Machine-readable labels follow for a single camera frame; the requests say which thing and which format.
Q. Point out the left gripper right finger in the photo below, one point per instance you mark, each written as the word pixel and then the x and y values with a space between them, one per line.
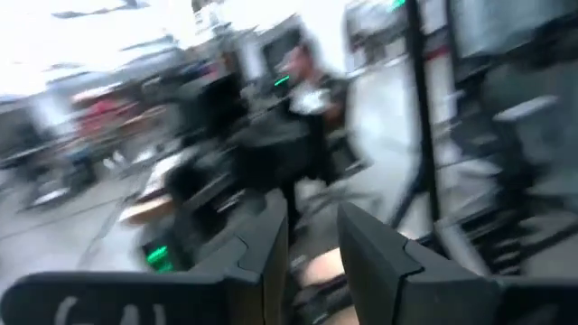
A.
pixel 388 289

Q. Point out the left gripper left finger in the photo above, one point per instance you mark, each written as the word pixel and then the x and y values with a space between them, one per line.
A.
pixel 257 280

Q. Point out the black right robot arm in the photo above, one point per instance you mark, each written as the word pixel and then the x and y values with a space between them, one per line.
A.
pixel 180 234

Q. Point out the black vertical pole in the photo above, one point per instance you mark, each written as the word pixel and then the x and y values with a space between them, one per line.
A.
pixel 422 113

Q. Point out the person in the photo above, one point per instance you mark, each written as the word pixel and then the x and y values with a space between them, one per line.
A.
pixel 309 97

